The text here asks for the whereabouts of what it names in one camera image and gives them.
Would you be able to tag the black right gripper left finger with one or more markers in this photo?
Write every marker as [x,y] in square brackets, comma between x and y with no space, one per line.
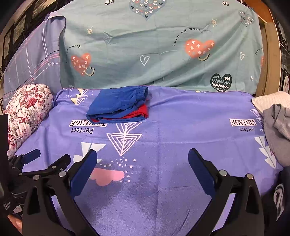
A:
[50,208]

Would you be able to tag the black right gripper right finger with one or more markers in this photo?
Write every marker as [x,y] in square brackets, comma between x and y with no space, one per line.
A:
[235,207]

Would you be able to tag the grey garment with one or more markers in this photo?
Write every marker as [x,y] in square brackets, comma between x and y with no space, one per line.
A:
[276,128]

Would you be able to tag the blue and red pants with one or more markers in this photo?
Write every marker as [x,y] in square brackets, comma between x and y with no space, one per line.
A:
[119,105]

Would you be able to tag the white pillow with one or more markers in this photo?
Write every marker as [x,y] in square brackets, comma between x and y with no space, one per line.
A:
[264,102]

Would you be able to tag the black garment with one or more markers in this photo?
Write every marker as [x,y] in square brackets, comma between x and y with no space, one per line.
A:
[276,206]

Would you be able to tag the green heart print sheet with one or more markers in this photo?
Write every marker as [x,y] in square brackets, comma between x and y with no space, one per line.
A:
[191,45]

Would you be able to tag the purple printed bed sheet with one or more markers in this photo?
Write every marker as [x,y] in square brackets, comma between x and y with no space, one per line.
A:
[143,183]

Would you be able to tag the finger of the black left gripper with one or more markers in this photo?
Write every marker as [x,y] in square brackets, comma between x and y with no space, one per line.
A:
[59,165]
[24,159]

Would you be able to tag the person's left hand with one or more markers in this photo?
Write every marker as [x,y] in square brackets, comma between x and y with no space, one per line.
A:
[17,222]

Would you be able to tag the grey blue plaid sheet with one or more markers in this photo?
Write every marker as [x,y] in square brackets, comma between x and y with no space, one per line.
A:
[37,59]

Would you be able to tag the red floral pillow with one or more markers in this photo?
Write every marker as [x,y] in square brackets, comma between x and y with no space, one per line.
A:
[26,110]

